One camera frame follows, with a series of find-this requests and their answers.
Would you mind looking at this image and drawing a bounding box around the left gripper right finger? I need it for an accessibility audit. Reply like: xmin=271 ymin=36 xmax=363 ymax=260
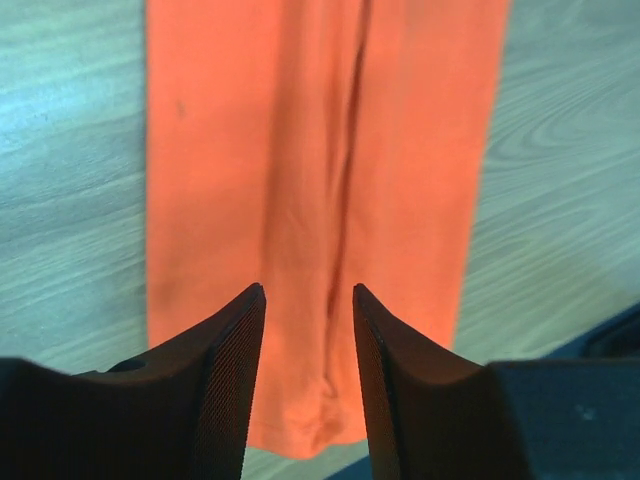
xmin=352 ymin=283 xmax=640 ymax=480

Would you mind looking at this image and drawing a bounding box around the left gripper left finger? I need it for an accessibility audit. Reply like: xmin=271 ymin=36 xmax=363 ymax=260
xmin=1 ymin=284 xmax=266 ymax=479

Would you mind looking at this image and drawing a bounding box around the orange t-shirt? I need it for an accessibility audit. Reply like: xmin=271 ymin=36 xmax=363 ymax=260
xmin=146 ymin=0 xmax=510 ymax=459

